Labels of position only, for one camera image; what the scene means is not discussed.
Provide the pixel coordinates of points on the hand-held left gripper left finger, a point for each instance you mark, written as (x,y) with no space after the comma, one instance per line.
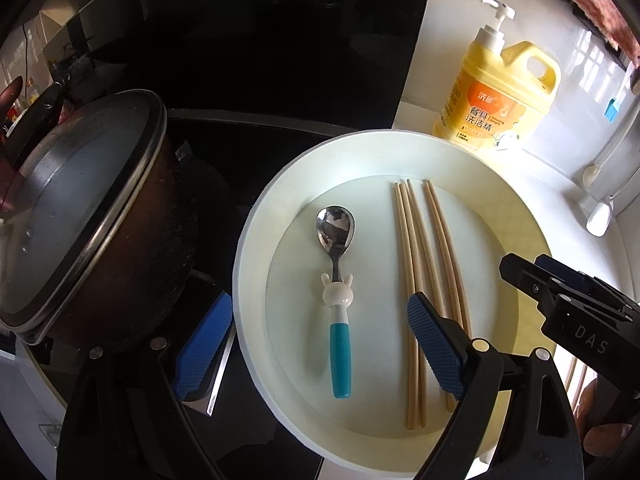
(205,347)

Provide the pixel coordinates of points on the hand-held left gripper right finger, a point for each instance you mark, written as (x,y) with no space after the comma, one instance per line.
(435,345)

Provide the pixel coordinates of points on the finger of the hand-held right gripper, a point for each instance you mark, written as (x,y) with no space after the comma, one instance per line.
(562,270)
(520,272)

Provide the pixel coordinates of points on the bundle of chopsticks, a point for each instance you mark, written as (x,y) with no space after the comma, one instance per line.
(571,377)

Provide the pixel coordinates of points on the wooden chopstick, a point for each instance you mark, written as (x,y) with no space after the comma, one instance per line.
(410,270)
(445,260)
(451,260)
(420,240)
(402,270)

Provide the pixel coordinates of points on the large white plate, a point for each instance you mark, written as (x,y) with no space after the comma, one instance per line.
(300,185)

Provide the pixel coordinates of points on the person's right hand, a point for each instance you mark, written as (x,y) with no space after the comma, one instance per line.
(607,440)

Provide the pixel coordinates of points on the white dish brush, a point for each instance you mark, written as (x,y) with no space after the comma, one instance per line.
(592,172)

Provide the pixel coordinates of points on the dark brown cooking pot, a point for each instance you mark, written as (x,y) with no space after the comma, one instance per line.
(155,240)

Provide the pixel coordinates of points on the blue silicone brush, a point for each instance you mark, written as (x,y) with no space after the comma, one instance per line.
(612,110)

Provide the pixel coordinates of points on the yellow detergent bottle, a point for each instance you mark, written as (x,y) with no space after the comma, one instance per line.
(500,95)

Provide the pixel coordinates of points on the black cooktop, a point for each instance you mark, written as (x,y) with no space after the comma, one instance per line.
(225,170)

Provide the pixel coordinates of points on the dark pot with lid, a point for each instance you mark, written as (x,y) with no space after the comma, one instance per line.
(75,200)

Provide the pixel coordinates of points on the reddish brown towel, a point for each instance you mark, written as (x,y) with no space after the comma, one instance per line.
(590,0)

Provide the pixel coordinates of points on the dark red kitchen vessel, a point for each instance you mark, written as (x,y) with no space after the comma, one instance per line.
(10,92)

